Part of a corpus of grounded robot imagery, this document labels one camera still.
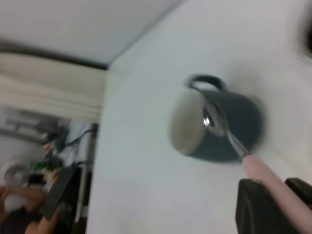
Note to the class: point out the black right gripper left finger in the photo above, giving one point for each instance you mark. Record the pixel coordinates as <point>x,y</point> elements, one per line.
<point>258,212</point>

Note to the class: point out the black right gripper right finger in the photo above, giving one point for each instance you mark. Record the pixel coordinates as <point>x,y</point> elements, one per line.
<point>301,190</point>

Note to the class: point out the dark blue-grey ceramic mug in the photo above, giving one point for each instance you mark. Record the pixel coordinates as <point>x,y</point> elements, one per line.
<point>241,117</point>

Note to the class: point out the bare person forearm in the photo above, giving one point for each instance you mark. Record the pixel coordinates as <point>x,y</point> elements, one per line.
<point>36,200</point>

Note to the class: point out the black flat handheld device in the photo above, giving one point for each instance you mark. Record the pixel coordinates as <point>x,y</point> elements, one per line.
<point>57,192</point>

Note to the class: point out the silver tape roll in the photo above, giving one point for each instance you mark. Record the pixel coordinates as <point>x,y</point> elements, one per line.
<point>15,173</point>

